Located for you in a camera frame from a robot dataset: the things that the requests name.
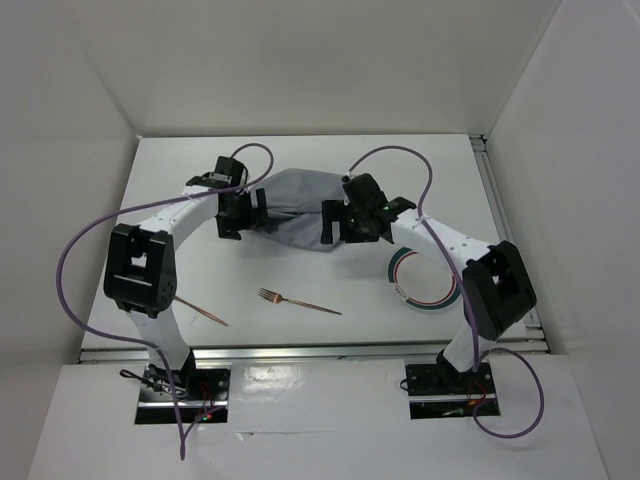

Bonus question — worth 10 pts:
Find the aluminium rail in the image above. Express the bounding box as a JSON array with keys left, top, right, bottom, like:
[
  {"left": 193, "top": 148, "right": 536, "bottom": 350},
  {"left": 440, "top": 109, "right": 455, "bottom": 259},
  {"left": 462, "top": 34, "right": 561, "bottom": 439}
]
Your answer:
[
  {"left": 469, "top": 135, "right": 546, "bottom": 342},
  {"left": 78, "top": 338, "right": 551, "bottom": 364}
]

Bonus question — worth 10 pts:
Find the white plate green red rim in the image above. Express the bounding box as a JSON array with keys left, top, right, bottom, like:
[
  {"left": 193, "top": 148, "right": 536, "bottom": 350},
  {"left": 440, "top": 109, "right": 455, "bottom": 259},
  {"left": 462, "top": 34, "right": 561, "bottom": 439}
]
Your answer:
[{"left": 386, "top": 247, "right": 461, "bottom": 314}]

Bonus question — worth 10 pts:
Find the copper fork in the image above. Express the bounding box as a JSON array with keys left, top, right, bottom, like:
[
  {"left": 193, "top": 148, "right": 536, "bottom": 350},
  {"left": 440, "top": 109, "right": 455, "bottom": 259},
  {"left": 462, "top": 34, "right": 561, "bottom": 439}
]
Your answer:
[{"left": 258, "top": 288, "right": 341, "bottom": 315}]

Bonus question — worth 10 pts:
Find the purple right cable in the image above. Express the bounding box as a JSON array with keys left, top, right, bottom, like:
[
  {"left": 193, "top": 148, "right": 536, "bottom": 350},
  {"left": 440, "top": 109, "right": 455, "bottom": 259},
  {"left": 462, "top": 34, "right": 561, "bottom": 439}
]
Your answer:
[{"left": 346, "top": 144, "right": 546, "bottom": 441}]

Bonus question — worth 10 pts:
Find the copper knife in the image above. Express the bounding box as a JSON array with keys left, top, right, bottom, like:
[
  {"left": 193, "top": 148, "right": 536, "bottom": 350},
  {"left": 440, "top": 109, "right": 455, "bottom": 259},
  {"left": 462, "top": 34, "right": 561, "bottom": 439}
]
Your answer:
[{"left": 174, "top": 295, "right": 229, "bottom": 327}]

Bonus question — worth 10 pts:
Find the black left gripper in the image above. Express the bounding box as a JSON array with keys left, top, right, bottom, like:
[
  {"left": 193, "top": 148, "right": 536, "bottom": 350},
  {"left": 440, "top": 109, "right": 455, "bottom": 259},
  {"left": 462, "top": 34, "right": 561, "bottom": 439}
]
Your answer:
[{"left": 215, "top": 187, "right": 269, "bottom": 240}]

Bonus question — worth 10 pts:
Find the aluminium front rail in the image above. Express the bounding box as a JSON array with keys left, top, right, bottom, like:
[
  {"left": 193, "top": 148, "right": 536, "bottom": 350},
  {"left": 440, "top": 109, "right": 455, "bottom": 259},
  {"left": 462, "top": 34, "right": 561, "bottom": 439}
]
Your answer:
[{"left": 78, "top": 338, "right": 551, "bottom": 364}]

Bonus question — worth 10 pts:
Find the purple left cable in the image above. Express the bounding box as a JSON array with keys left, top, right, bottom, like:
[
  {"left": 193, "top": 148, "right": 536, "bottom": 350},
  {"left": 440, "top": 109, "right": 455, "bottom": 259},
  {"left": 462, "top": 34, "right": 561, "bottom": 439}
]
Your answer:
[{"left": 58, "top": 143, "right": 275, "bottom": 462}]

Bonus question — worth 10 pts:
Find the aluminium right side rail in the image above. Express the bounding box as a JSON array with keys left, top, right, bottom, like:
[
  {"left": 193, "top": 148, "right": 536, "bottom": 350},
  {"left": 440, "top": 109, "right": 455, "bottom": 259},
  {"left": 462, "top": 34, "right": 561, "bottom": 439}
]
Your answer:
[{"left": 469, "top": 135, "right": 546, "bottom": 342}]

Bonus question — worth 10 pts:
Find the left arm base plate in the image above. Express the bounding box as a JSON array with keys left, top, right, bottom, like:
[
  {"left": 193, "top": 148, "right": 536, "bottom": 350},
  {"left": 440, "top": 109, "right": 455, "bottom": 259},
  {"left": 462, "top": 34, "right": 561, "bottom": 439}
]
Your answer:
[{"left": 119, "top": 366, "right": 231, "bottom": 425}]

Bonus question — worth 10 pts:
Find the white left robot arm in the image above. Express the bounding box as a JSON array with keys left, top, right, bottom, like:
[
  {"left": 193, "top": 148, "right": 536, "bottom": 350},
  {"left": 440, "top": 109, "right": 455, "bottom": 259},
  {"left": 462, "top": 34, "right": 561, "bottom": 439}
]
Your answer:
[{"left": 104, "top": 156, "right": 267, "bottom": 399}]

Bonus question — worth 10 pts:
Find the grey cloth placemat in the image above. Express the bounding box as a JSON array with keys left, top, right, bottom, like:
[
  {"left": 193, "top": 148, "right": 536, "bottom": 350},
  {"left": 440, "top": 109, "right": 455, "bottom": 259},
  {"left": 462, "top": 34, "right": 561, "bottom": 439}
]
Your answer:
[{"left": 254, "top": 168, "right": 345, "bottom": 253}]

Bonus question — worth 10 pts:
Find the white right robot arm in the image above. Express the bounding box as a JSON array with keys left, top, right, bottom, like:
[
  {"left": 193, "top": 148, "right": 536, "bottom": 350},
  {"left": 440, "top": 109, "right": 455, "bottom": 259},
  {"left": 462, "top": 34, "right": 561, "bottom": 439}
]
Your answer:
[{"left": 321, "top": 173, "right": 537, "bottom": 392}]

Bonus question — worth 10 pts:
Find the purple cable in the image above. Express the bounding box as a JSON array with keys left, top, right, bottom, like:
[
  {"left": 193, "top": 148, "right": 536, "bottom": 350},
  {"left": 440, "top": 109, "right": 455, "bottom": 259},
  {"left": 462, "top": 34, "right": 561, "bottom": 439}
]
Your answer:
[
  {"left": 58, "top": 143, "right": 275, "bottom": 462},
  {"left": 346, "top": 144, "right": 546, "bottom": 441}
]

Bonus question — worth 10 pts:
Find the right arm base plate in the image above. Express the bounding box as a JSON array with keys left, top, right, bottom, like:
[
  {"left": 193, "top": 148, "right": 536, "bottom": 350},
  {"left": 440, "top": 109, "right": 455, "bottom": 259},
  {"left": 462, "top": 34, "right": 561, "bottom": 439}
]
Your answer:
[{"left": 399, "top": 363, "right": 500, "bottom": 420}]

